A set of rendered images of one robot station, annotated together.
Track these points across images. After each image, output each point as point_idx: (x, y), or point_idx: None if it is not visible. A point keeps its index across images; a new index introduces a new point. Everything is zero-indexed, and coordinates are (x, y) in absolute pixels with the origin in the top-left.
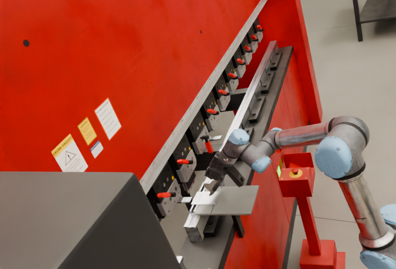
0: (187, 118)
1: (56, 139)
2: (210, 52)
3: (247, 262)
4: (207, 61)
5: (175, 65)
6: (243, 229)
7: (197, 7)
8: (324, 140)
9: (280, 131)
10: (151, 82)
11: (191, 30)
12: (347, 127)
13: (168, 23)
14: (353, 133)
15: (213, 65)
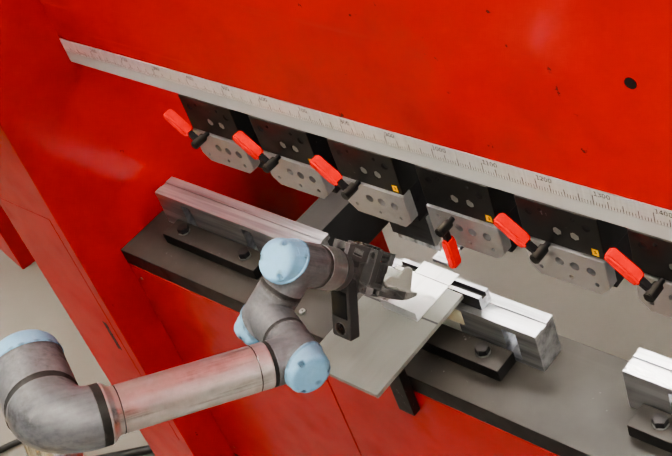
0: (414, 149)
1: None
2: (668, 163)
3: (421, 450)
4: (618, 159)
5: (414, 46)
6: (409, 407)
7: (656, 20)
8: (29, 336)
9: (256, 350)
10: (299, 5)
11: (560, 42)
12: (16, 377)
13: None
14: (4, 384)
15: (657, 195)
